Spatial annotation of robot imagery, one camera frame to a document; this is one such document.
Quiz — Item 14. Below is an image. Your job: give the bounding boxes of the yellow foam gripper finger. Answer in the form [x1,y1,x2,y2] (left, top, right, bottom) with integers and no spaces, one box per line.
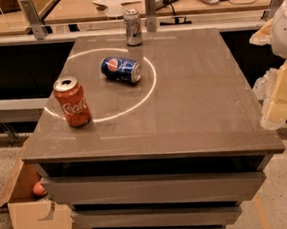
[249,19,273,46]
[260,60,287,131]

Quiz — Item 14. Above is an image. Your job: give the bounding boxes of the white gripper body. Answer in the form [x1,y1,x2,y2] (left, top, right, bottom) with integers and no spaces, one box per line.
[271,0,287,59]

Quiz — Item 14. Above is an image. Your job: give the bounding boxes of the blue Pepsi can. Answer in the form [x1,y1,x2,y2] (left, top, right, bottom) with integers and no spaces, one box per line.
[100,56,141,84]

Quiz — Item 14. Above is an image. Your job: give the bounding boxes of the silver soda can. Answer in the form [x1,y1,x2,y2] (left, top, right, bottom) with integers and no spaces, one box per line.
[123,9,142,46]

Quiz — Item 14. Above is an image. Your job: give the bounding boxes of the red Coca-Cola can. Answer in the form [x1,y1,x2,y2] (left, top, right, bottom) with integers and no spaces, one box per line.
[53,77,92,127]

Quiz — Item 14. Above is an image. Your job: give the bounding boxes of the grey drawer cabinet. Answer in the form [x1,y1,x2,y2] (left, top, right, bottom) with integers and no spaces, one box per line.
[24,28,284,229]

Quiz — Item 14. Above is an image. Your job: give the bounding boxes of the wooden desk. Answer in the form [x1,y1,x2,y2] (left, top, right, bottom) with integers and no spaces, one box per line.
[42,0,278,30]
[0,0,59,36]

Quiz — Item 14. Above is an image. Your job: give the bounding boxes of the left wooden desk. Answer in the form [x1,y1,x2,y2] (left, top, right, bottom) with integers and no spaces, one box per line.
[0,0,59,36]

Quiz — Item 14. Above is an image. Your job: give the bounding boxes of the orange ball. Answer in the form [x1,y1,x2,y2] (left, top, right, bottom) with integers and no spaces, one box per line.
[33,182,47,197]

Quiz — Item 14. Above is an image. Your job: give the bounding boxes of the cardboard box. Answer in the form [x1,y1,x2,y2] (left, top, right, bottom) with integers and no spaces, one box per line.
[0,140,73,229]

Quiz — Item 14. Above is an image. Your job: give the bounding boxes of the middle metal bracket post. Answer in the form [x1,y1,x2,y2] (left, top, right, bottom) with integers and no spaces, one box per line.
[145,0,157,33]

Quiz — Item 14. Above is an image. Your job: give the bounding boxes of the left metal bracket post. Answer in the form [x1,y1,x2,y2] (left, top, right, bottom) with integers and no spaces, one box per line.
[20,0,47,40]

